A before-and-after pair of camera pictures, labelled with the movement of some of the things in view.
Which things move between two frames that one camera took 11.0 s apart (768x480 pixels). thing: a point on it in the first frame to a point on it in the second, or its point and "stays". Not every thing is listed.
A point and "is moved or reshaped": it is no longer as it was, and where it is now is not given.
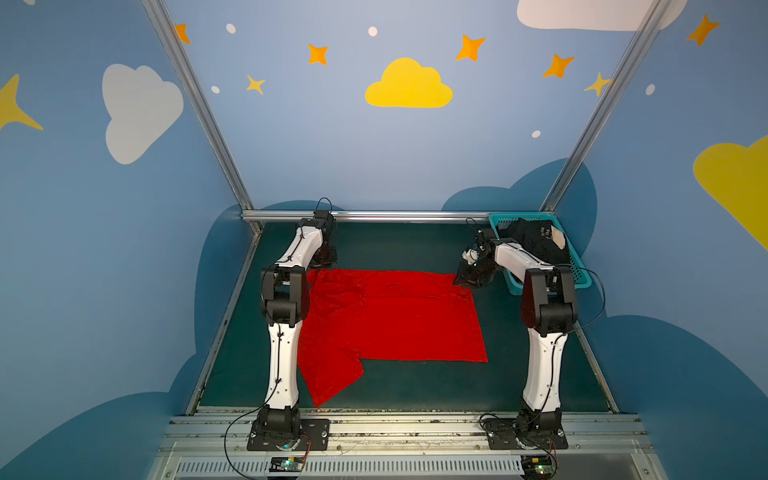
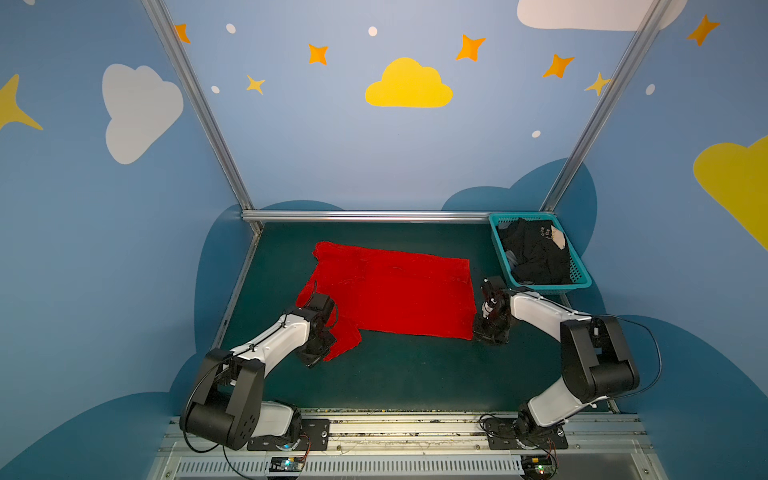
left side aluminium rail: [214, 349] stays
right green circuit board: [535, 465] stays
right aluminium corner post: [606, 108] stays
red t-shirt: [355, 315] is moved or reshaped
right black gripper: [474, 275] to [491, 324]
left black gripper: [324, 257] to [315, 349]
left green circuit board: [286, 464] stays
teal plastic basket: [581, 274] stays
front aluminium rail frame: [214, 446] stays
